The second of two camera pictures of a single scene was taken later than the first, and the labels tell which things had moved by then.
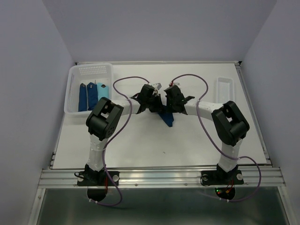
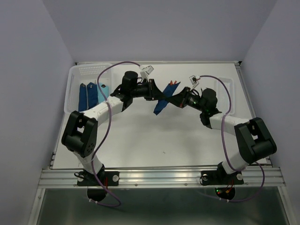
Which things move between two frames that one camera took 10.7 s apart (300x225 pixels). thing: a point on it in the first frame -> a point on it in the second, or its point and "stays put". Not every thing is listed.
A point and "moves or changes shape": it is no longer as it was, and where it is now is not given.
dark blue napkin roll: (82, 100) stays put
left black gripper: (154, 106) -> (151, 89)
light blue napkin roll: (102, 92) stays put
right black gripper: (171, 107) -> (184, 95)
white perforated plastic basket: (101, 73) stays put
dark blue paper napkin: (168, 118) moves or changes shape
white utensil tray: (225, 90) stays put
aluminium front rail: (163, 178) stays put
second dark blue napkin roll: (92, 92) stays put
